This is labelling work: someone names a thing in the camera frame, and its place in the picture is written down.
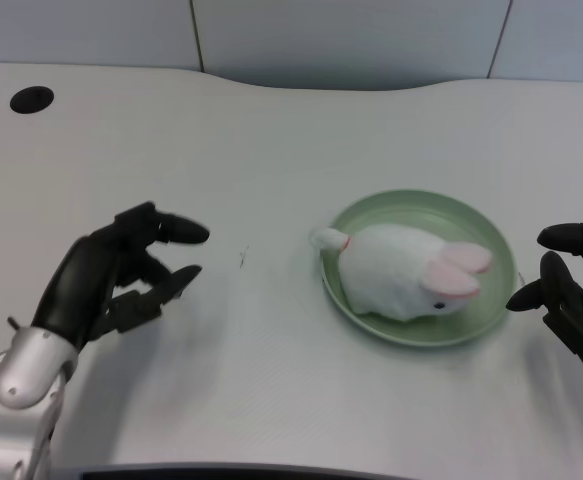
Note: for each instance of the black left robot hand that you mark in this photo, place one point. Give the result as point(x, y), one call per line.
point(101, 275)

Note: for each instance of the green round plate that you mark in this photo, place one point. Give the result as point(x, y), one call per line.
point(491, 235)

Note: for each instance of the white plush rabbit doll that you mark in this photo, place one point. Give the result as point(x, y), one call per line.
point(401, 275)

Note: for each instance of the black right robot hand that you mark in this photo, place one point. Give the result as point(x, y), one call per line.
point(571, 295)

